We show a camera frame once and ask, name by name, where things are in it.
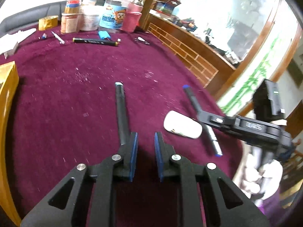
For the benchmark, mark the large jar with blue label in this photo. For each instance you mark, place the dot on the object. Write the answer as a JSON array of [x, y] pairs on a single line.
[[114, 14]]

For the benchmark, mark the green bamboo wall decal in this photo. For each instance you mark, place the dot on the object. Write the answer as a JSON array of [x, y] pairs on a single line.
[[248, 85]]

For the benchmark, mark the grey container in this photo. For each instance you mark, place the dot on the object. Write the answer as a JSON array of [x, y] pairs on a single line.
[[93, 0]]

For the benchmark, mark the grey marker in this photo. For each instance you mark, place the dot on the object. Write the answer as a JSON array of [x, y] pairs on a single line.
[[121, 113]]

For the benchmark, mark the colourful printed box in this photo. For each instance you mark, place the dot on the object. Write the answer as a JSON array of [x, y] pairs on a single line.
[[171, 4]]

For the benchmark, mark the wooden sideboard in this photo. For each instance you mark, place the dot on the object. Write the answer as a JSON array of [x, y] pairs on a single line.
[[189, 49]]

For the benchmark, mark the white foam glider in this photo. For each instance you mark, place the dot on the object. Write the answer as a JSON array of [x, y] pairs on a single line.
[[16, 39]]

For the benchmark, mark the person's right hand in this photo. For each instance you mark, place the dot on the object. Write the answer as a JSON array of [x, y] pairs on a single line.
[[272, 177]]

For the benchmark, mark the person's right forearm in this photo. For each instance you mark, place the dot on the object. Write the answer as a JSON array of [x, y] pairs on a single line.
[[272, 205]]

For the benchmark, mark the marker with blue cap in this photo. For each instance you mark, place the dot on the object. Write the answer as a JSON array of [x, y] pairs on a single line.
[[193, 99]]

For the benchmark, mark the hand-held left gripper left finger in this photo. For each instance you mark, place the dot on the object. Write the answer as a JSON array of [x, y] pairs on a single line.
[[133, 153]]

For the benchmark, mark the white jar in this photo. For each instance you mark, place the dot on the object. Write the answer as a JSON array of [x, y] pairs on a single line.
[[90, 19]]

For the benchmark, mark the pink jar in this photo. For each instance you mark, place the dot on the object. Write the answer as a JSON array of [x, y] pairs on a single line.
[[131, 16]]

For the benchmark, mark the brown jar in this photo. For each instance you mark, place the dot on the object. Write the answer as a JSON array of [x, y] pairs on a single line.
[[69, 23]]

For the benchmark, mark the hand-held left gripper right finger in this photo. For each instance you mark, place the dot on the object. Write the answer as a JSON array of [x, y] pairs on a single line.
[[158, 153]]

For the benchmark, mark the gold tape roll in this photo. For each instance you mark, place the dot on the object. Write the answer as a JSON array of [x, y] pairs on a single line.
[[48, 23]]

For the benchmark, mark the small blue cap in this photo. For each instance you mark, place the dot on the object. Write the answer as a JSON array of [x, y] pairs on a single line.
[[44, 36]]

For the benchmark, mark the dark grey sofa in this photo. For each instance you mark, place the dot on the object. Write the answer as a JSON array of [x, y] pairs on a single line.
[[23, 14]]

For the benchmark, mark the gold box with white lining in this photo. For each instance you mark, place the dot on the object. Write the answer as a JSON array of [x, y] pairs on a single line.
[[9, 127]]

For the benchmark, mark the plain white bottle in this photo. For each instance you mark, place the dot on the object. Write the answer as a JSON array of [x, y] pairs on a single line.
[[182, 124]]

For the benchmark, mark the metal clip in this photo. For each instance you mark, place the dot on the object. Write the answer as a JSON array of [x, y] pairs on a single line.
[[141, 39]]

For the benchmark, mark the long black marker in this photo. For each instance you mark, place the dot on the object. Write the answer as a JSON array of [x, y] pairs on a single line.
[[94, 42]]

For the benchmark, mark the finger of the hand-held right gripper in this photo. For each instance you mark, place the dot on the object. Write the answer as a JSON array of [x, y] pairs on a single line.
[[213, 120]]

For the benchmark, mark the jar with blue red lid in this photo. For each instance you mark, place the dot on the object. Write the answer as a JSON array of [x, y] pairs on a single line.
[[73, 6]]

